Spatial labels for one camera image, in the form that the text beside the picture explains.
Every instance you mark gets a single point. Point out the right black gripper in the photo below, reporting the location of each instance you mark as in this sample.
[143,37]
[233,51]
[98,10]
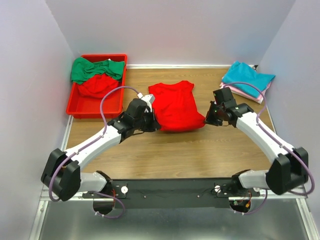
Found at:
[210,117]

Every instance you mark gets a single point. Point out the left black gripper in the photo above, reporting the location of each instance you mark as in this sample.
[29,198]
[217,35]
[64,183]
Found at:
[152,122]

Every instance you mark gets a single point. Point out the red t shirt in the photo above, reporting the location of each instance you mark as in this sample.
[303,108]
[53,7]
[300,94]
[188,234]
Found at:
[175,107]
[98,86]

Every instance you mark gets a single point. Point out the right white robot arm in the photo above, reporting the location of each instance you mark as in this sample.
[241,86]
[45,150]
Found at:
[289,165]

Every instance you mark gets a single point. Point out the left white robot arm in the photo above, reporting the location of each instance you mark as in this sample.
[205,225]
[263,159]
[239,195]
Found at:
[63,171]

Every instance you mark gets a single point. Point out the folded white t shirt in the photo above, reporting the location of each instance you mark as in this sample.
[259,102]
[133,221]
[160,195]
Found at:
[258,99]

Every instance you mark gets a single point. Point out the folded pink t shirt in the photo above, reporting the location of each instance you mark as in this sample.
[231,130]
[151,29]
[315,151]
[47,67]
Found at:
[246,91]

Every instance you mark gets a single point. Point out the folded teal t shirt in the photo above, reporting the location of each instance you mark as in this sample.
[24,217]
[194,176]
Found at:
[240,73]

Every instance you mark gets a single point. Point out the red plastic bin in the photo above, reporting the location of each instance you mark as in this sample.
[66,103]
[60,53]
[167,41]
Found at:
[81,107]

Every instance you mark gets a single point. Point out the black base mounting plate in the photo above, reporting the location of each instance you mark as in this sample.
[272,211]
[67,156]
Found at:
[171,194]

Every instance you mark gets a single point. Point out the green t shirt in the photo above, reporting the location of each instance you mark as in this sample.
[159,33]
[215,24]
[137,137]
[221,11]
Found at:
[82,69]

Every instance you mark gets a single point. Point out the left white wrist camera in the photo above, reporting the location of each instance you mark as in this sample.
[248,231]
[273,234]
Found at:
[149,99]

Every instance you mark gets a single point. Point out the aluminium frame rail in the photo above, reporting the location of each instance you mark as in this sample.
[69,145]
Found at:
[273,217]

